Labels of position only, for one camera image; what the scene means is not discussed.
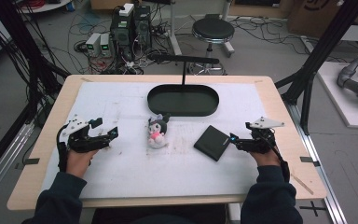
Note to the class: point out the cardboard box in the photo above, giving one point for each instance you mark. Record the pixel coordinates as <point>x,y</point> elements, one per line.
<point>332,15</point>

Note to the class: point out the black round stool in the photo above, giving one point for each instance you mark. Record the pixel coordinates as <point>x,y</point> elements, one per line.
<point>213,30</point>

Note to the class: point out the white table mat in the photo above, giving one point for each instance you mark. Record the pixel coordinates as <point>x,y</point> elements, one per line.
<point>167,174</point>

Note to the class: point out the black computer tower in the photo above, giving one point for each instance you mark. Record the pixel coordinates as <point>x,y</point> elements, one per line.
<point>121,35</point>
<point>143,28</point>

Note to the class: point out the black-haired plush doll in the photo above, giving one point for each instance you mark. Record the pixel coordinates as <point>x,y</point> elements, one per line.
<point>158,132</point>

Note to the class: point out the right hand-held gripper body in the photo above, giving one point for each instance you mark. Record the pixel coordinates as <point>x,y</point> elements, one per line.
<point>259,143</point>

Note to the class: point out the black tape strip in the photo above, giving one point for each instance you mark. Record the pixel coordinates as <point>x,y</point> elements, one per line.
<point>31,161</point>
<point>309,160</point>

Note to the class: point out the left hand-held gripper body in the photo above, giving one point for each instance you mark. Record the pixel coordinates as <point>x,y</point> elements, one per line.
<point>80,141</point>

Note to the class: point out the aluminium rail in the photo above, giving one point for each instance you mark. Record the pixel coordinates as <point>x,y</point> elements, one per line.
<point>3,161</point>
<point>320,174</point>

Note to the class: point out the white platform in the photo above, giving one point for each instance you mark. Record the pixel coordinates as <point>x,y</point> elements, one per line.
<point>338,102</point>

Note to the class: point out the white box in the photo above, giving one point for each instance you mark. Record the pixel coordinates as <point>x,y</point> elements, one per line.
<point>126,9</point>

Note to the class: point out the black oval tray with hanger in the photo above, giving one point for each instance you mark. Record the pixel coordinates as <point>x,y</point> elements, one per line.
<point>183,101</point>

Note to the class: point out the person's right hand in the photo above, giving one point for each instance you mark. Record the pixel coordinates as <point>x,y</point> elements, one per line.
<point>267,159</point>

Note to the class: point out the black tape cross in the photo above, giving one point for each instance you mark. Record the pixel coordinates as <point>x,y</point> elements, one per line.
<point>314,207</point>

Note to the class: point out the person's lap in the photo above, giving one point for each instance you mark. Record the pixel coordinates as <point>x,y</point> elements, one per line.
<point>158,216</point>

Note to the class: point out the white power supply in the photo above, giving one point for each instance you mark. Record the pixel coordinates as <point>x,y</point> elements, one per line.
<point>105,45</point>
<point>93,44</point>

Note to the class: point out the white table leg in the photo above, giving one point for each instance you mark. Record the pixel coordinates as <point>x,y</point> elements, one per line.
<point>173,28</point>

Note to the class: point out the black frame post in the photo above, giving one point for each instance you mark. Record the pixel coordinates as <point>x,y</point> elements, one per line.
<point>21,46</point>
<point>323,46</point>

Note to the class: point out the person's left hand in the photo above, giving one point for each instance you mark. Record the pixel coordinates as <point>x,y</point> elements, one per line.
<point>79,161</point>

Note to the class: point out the black wallet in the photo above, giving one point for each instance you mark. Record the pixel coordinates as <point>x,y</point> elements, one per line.
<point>212,143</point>

